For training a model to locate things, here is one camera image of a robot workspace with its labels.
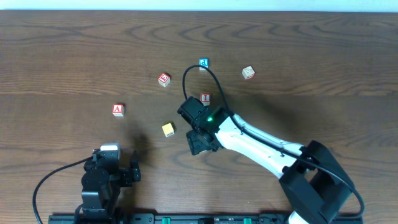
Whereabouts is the red letter I block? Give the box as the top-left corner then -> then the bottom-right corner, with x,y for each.
200,93 -> 211,106

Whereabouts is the red letter A block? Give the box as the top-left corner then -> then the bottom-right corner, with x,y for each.
112,104 -> 125,117

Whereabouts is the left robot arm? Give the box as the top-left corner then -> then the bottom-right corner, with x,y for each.
73,149 -> 141,223

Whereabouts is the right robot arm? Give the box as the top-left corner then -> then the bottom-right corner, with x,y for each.
177,104 -> 364,223

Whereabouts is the yellow wooden block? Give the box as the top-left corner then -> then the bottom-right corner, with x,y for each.
162,123 -> 175,137

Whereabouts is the red letter E block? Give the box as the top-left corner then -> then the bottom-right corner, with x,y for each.
158,73 -> 170,87

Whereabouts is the blue letter P block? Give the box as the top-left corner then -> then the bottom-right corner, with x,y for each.
198,58 -> 209,71

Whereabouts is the white block red print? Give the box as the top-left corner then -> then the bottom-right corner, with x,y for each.
242,66 -> 256,80

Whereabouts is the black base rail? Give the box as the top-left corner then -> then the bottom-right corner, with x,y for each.
48,210 -> 364,224

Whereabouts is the right black cable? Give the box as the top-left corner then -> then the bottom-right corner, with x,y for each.
182,64 -> 365,218

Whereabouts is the black cable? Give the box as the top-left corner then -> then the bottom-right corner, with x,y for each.
182,64 -> 365,218
32,156 -> 94,224

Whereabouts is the left black cable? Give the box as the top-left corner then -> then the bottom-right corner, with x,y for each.
32,156 -> 94,224

